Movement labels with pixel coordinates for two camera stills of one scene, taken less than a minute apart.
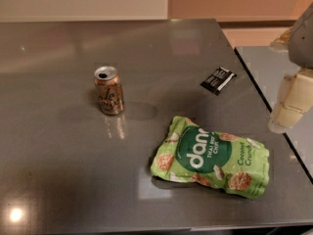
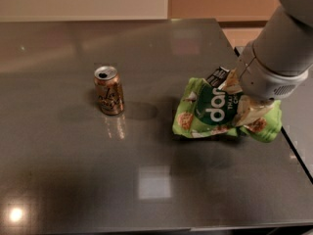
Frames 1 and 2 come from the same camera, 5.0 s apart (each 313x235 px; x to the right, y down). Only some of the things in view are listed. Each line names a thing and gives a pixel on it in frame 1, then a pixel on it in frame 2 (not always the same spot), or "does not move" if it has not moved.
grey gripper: (302, 42) -> (263, 76)
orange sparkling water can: (109, 89) does not move
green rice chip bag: (192, 155) -> (207, 111)
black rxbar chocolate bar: (218, 79) does not move
